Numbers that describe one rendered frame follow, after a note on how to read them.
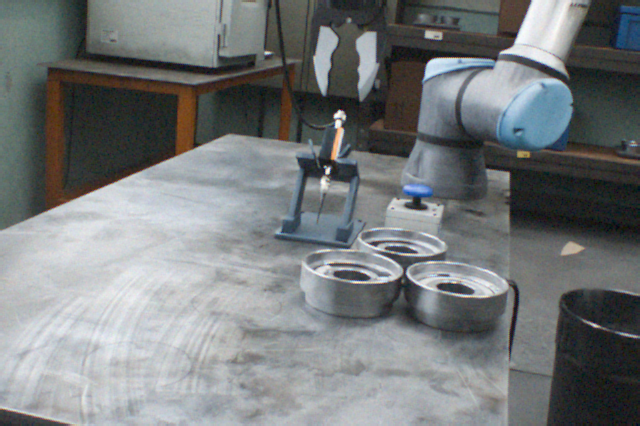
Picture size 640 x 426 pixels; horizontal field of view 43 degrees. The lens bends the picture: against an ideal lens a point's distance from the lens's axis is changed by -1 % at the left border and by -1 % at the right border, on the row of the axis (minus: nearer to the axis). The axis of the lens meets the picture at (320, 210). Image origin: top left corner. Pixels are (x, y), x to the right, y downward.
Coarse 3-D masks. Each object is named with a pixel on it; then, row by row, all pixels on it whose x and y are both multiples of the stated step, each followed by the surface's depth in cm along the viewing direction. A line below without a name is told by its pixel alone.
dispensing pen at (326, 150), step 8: (344, 112) 111; (336, 120) 110; (344, 120) 110; (328, 128) 108; (336, 128) 108; (328, 136) 108; (328, 144) 107; (320, 152) 107; (328, 152) 107; (320, 160) 107; (328, 160) 107; (328, 168) 107; (328, 176) 107; (328, 184) 107; (320, 192) 107; (320, 200) 106; (320, 208) 106
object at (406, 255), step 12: (384, 228) 99; (360, 240) 93; (372, 240) 98; (396, 240) 99; (408, 240) 99; (420, 240) 99; (432, 240) 97; (372, 252) 91; (384, 252) 90; (396, 252) 90; (408, 252) 97; (420, 252) 95; (444, 252) 92; (408, 264) 90
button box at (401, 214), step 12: (396, 204) 110; (408, 204) 109; (432, 204) 112; (396, 216) 107; (408, 216) 106; (420, 216) 106; (432, 216) 106; (396, 228) 107; (408, 228) 107; (420, 228) 106; (432, 228) 106
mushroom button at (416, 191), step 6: (408, 186) 108; (414, 186) 108; (420, 186) 108; (426, 186) 109; (408, 192) 107; (414, 192) 107; (420, 192) 107; (426, 192) 107; (432, 192) 108; (414, 198) 109; (420, 198) 108; (414, 204) 109; (420, 204) 109
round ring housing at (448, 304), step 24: (432, 264) 88; (456, 264) 88; (408, 288) 82; (432, 288) 80; (456, 288) 86; (480, 288) 85; (504, 288) 82; (432, 312) 80; (456, 312) 79; (480, 312) 79
